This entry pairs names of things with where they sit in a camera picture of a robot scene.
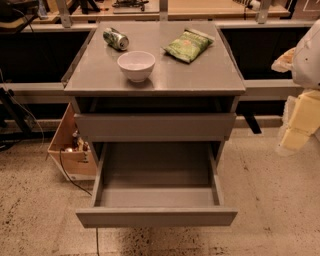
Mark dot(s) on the grey drawer cabinet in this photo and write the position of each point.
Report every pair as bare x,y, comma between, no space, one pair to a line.
211,84

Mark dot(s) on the green soda can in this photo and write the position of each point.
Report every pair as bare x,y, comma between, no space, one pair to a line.
115,39

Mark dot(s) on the green chip bag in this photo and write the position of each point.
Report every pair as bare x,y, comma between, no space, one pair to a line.
189,45

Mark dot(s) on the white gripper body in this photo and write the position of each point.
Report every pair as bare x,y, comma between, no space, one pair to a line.
308,63

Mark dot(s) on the grey top drawer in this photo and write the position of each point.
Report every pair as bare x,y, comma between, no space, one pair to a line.
155,127

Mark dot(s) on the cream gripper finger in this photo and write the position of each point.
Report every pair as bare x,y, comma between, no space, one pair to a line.
284,62

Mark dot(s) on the wooden background table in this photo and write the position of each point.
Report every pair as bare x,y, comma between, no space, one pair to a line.
177,10

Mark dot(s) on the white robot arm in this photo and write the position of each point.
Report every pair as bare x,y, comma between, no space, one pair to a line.
306,60

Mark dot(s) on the wooden box with items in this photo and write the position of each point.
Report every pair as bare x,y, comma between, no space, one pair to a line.
74,164

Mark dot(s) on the white bowl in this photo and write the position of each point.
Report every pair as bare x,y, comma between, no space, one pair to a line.
136,66

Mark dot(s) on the grey drawer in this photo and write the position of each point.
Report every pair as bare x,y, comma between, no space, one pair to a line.
157,185
155,127

